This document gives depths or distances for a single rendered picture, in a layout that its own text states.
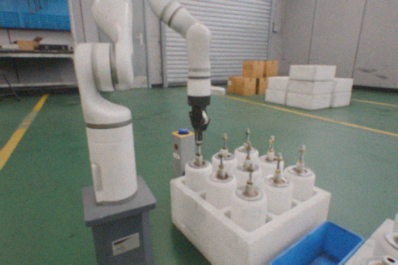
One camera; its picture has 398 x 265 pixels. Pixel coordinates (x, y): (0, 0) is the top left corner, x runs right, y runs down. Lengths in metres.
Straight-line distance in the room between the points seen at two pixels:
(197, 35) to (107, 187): 0.46
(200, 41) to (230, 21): 5.87
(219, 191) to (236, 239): 0.14
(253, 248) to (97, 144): 0.44
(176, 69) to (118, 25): 5.28
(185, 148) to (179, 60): 4.97
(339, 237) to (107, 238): 0.66
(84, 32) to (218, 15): 3.06
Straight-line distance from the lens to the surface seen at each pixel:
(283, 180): 0.77
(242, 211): 0.66
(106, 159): 0.52
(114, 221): 0.56
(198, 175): 0.80
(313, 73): 3.28
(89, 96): 0.49
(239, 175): 0.80
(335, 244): 0.91
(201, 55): 0.72
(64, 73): 5.45
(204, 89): 0.73
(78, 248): 0.97
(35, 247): 1.03
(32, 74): 5.49
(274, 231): 0.70
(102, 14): 0.62
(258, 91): 4.59
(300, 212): 0.78
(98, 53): 0.48
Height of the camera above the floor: 0.60
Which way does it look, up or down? 17 degrees down
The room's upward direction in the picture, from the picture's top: straight up
